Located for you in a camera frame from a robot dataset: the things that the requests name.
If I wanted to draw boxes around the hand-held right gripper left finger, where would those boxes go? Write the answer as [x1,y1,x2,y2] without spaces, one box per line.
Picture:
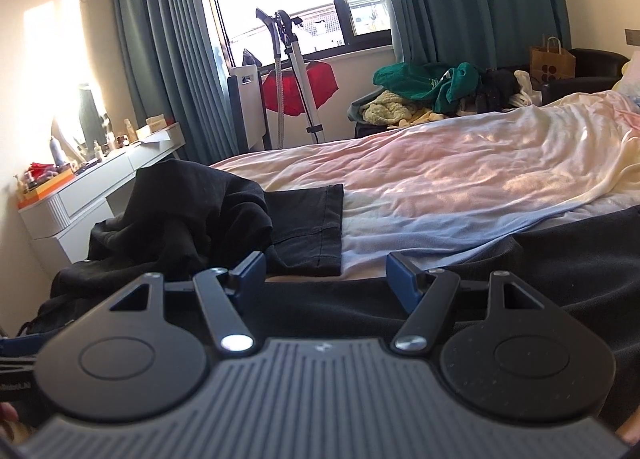
[107,251,267,358]

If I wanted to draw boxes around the black armchair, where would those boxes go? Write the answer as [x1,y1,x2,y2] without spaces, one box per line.
[537,48,631,106]

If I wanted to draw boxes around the orange tray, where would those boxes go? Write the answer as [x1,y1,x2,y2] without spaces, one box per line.
[17,170,77,203]

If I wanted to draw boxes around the brown paper bag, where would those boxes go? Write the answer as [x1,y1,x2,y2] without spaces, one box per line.
[529,36,577,83]

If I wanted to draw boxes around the pile of dark clothes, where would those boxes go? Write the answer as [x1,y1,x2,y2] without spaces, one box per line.
[472,68,522,112]

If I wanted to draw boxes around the pastel tie-dye blanket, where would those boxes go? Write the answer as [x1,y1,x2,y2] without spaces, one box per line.
[210,89,640,286]

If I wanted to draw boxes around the green garment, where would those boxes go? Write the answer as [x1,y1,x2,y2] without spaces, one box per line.
[372,61,484,114]

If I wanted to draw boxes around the garment steamer stand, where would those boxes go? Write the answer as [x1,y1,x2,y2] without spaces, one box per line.
[255,8,327,147]

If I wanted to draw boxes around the wooden box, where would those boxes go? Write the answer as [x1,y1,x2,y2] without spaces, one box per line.
[134,116,169,140]

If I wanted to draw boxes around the red garment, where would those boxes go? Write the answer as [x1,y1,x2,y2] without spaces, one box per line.
[262,61,339,118]

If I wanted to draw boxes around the white dressing table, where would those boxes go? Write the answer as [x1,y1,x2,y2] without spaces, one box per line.
[17,121,188,266]

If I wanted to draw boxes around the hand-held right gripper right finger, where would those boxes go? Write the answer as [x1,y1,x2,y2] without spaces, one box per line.
[386,252,544,355]

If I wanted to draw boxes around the white cloth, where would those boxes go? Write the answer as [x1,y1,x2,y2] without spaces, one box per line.
[509,70,544,108]

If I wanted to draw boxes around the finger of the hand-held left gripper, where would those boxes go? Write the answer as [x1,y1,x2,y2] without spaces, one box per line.
[0,330,55,374]

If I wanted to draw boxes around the pale pillow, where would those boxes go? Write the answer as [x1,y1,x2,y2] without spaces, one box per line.
[612,51,640,113]

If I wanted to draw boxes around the yellow knitted cloth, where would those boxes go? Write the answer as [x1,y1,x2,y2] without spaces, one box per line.
[360,89,445,128]

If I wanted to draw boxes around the table mirror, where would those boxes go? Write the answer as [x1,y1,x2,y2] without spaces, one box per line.
[76,83,109,150]

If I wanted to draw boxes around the black garment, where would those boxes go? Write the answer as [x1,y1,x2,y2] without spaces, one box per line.
[262,205,640,422]

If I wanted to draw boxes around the white folded panel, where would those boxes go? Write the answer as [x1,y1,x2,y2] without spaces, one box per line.
[227,64,269,152]

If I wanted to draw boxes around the black pants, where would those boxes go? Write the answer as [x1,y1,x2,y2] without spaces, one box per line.
[49,158,346,312]

